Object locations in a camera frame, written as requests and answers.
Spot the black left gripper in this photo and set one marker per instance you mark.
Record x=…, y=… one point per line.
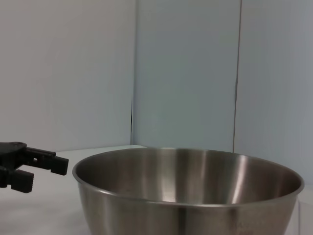
x=9, y=154

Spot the stainless steel mixing bowl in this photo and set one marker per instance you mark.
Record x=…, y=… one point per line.
x=171, y=215

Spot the white partition panel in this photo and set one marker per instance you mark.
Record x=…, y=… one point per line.
x=185, y=73
x=276, y=73
x=66, y=73

